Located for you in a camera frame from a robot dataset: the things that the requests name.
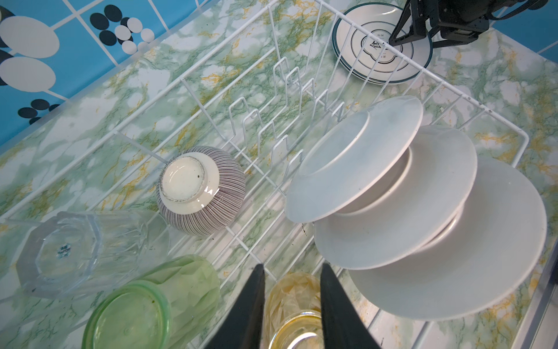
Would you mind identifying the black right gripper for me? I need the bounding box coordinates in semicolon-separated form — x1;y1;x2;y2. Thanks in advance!
389;0;547;48

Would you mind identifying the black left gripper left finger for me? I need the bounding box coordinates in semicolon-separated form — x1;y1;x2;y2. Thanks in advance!
206;264;265;348

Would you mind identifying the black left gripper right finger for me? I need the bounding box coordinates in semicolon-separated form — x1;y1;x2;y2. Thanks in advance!
321;263;380;348

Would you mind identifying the white plate green red rim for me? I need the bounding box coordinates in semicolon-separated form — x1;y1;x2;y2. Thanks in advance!
285;96;424;223

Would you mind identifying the white plate in rack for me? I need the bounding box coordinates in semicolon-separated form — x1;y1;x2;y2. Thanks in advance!
315;126;477;270
350;157;547;321

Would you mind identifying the front white plate in rack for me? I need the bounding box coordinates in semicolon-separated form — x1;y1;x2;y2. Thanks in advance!
350;157;547;321

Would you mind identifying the yellow glass tumbler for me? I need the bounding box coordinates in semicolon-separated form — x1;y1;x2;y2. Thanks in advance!
263;273;325;348

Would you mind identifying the green glass tumbler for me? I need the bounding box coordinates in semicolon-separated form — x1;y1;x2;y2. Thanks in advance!
82;254;221;348

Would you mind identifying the striped ceramic bowl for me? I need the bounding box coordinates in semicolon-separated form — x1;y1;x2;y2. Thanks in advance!
157;145;246;237

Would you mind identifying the clear glass tumbler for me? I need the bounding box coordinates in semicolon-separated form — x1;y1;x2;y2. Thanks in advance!
16;209;170;299

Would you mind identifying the white wire dish rack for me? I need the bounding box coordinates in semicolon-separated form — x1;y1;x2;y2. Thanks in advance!
1;1;530;348

